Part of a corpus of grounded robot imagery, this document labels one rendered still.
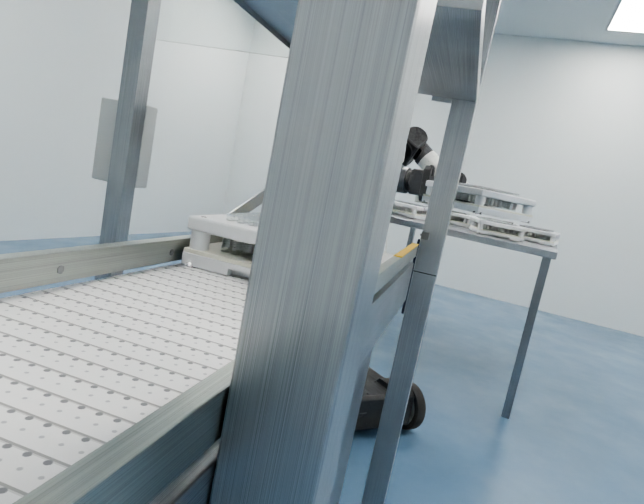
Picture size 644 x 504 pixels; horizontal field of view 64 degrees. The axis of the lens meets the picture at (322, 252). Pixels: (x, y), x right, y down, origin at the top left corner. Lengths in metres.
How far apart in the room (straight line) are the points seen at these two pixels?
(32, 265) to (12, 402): 0.22
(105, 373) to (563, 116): 6.05
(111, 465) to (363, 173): 0.17
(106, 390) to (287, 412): 0.13
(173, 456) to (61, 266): 0.35
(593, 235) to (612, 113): 1.28
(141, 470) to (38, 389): 0.14
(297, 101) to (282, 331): 0.12
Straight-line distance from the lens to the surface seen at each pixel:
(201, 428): 0.28
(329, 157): 0.26
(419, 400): 2.26
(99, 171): 1.82
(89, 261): 0.61
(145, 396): 0.36
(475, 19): 0.81
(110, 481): 0.23
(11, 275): 0.54
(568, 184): 6.20
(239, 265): 0.71
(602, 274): 6.26
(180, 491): 0.29
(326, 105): 0.26
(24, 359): 0.41
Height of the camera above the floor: 0.99
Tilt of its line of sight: 8 degrees down
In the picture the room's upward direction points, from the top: 11 degrees clockwise
